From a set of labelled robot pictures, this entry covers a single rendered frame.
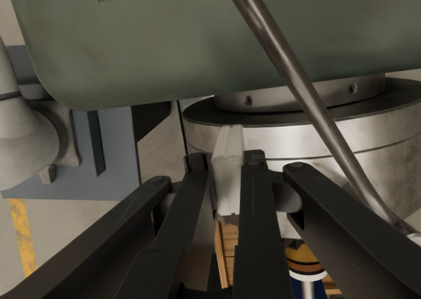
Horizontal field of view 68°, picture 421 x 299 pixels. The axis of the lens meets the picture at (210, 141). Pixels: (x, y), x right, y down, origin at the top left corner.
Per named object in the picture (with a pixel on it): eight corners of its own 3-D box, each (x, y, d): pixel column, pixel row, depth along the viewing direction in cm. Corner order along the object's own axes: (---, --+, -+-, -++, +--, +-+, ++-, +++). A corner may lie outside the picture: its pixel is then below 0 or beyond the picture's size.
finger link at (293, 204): (242, 187, 13) (314, 181, 13) (242, 150, 18) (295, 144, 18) (245, 219, 14) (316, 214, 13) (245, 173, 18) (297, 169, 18)
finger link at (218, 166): (233, 215, 15) (218, 217, 16) (236, 165, 22) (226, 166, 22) (225, 159, 15) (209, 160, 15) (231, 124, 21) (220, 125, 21)
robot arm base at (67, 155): (22, 178, 85) (7, 187, 80) (4, 98, 79) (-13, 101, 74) (85, 179, 83) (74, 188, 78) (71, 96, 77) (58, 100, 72)
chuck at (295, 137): (183, 98, 58) (177, 143, 27) (348, 72, 59) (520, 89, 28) (186, 116, 59) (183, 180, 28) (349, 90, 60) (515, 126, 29)
